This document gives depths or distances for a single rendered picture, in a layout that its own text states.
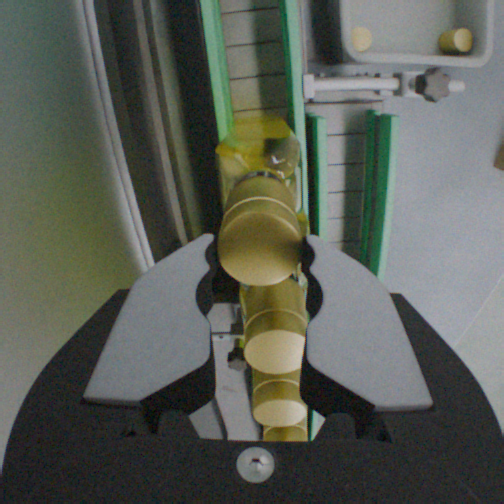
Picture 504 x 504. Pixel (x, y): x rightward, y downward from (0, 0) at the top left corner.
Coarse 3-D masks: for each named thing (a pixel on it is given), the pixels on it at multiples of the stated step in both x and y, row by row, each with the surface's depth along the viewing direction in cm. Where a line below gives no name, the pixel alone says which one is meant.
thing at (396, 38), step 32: (352, 0) 35; (384, 0) 35; (416, 0) 34; (448, 0) 34; (480, 0) 29; (384, 32) 37; (416, 32) 37; (480, 32) 31; (448, 64) 33; (480, 64) 32
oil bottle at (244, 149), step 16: (240, 128) 24; (256, 128) 23; (272, 128) 22; (288, 128) 22; (224, 144) 18; (240, 144) 18; (256, 144) 18; (272, 144) 17; (288, 144) 17; (224, 160) 18; (240, 160) 17; (256, 160) 17; (272, 160) 17; (288, 160) 17; (224, 176) 18; (240, 176) 17; (288, 176) 17; (224, 192) 18; (224, 208) 19
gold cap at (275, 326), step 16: (256, 288) 17; (272, 288) 16; (288, 288) 17; (256, 304) 16; (272, 304) 15; (288, 304) 15; (304, 304) 18; (256, 320) 15; (272, 320) 14; (288, 320) 14; (304, 320) 15; (256, 336) 14; (272, 336) 14; (288, 336) 14; (304, 336) 14; (256, 352) 14; (272, 352) 14; (288, 352) 14; (256, 368) 15; (272, 368) 15; (288, 368) 15
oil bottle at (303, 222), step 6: (300, 216) 22; (306, 216) 23; (300, 222) 21; (306, 222) 21; (300, 228) 20; (306, 228) 21; (306, 234) 21; (300, 264) 20; (300, 270) 20; (300, 276) 21; (240, 282) 22; (300, 282) 21; (306, 282) 22; (246, 288) 22
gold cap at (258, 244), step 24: (240, 192) 13; (264, 192) 13; (288, 192) 14; (240, 216) 11; (264, 216) 11; (288, 216) 11; (240, 240) 11; (264, 240) 11; (288, 240) 11; (240, 264) 12; (264, 264) 12; (288, 264) 12
